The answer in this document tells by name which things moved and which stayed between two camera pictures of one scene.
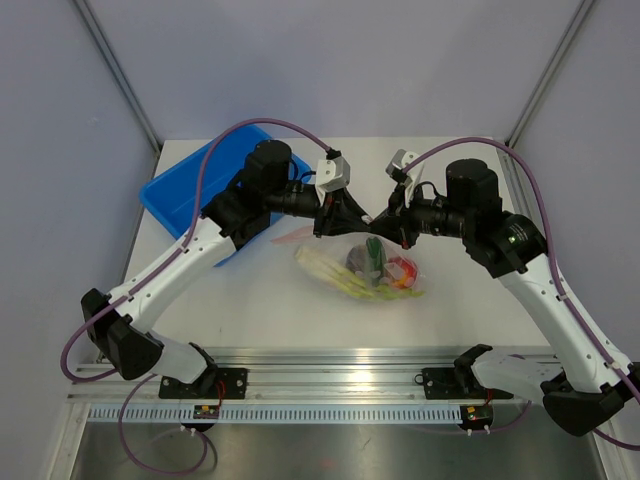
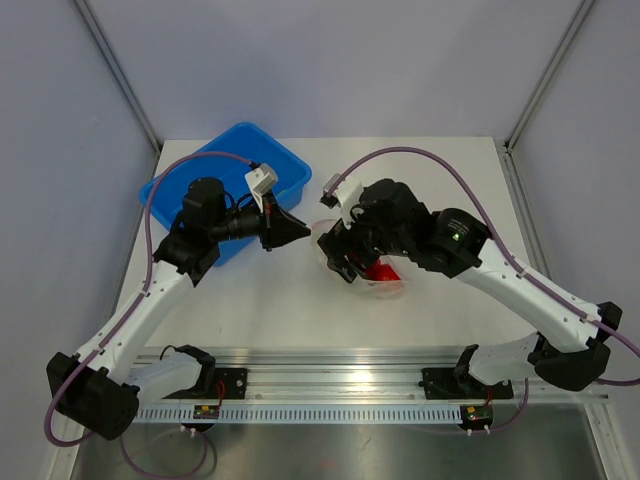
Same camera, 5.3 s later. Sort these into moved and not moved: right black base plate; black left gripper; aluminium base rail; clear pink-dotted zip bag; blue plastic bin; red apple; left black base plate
Moved: clear pink-dotted zip bag; red apple; black left gripper
Not moved: left black base plate; blue plastic bin; right black base plate; aluminium base rail
